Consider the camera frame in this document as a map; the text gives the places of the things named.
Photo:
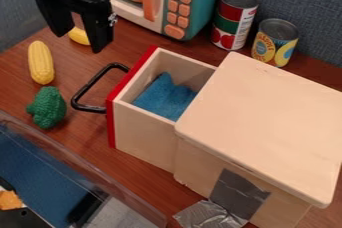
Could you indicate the yellow toy corn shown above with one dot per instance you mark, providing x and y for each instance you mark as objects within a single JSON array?
[{"x": 41, "y": 62}]

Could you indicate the drawer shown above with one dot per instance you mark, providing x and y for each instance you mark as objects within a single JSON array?
[{"x": 147, "y": 112}]

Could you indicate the yellow toy banana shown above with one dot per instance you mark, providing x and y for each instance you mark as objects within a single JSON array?
[{"x": 79, "y": 36}]

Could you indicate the green toy broccoli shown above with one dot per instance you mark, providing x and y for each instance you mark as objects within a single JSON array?
[{"x": 47, "y": 107}]

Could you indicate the toy microwave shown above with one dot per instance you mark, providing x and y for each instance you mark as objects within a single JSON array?
[{"x": 169, "y": 0}]

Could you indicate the blue cloth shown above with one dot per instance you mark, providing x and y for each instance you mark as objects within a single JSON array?
[{"x": 164, "y": 97}]

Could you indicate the red and green can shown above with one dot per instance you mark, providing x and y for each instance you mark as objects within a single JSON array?
[{"x": 234, "y": 18}]

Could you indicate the yellow and blue can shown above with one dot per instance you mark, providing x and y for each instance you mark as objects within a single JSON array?
[{"x": 274, "y": 42}]

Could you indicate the cabinet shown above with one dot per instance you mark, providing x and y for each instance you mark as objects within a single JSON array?
[{"x": 262, "y": 142}]

